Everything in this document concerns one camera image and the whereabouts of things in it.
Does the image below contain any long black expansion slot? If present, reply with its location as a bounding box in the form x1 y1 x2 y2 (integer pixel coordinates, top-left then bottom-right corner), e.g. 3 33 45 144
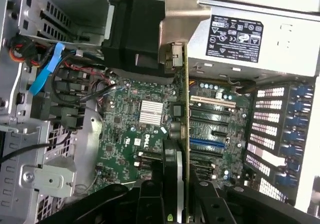
189 116 230 128
189 106 232 118
189 149 224 160

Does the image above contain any blue expansion slot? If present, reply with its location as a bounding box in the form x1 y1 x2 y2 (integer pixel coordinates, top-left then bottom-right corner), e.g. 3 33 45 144
189 137 228 150

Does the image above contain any short black expansion slot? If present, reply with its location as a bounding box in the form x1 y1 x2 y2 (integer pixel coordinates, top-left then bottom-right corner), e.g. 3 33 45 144
211 129 230 138

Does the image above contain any white expansion slot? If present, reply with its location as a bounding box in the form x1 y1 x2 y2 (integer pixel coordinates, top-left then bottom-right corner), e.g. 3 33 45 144
189 95 237 109

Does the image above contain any green motherboard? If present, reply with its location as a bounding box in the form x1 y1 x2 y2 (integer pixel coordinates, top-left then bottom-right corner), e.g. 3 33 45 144
96 70 253 192

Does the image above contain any silver finned heat sink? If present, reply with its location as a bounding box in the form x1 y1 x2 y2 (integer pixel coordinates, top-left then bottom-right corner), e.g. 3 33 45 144
138 99 165 127

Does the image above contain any silver drive cage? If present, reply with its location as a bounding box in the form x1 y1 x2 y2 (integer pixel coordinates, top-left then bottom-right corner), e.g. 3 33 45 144
0 122 78 224

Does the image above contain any silver power supply unit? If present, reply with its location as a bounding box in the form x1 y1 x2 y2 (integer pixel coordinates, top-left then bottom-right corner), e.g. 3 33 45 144
187 0 320 78

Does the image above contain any black plastic fan shroud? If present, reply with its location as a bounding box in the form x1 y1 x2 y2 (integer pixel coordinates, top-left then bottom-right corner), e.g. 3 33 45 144
101 0 176 78

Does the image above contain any silver disk bay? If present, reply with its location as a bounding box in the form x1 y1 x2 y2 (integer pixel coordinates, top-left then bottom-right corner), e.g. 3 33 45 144
17 0 115 47

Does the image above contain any black power wire bundle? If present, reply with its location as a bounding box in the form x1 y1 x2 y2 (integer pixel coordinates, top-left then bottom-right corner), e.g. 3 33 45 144
49 53 117 132

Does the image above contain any thin black wire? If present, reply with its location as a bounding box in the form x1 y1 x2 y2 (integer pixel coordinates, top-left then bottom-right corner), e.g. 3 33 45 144
0 143 52 164

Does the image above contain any blue flat wire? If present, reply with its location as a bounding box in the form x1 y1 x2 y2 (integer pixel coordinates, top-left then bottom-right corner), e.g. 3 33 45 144
28 42 66 96

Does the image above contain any red orange wire bundle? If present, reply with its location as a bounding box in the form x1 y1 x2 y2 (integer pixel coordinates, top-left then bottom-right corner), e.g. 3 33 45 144
9 37 41 68

